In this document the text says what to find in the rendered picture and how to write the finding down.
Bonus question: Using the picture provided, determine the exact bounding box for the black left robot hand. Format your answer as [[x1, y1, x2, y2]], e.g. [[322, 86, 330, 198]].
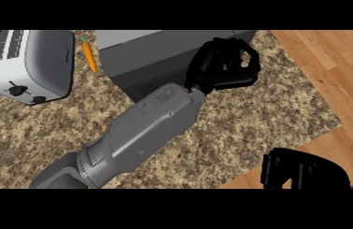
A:
[[183, 36, 260, 95]]

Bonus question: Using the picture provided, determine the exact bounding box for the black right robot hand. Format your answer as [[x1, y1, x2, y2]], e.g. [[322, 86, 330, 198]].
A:
[[260, 147, 352, 190]]

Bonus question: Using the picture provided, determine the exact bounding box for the dark grey microwave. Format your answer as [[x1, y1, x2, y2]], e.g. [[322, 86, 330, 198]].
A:
[[93, 30, 260, 104]]

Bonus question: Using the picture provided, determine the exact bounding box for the orange carrot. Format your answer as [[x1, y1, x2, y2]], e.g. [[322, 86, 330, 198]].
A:
[[80, 36, 99, 74]]

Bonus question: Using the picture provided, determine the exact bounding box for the silver toaster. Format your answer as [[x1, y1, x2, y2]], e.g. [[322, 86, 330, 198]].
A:
[[0, 30, 76, 107]]

